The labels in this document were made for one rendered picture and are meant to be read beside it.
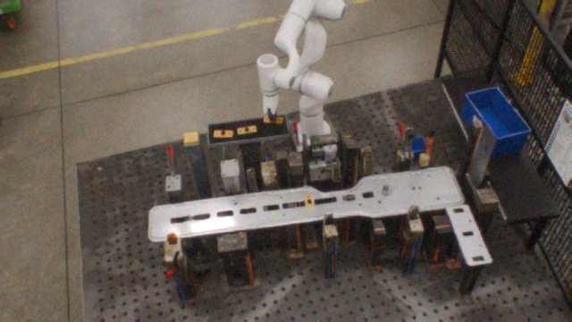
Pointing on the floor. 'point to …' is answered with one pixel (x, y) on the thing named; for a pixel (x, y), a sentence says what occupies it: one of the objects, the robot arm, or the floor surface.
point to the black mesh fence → (517, 93)
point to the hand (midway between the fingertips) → (273, 115)
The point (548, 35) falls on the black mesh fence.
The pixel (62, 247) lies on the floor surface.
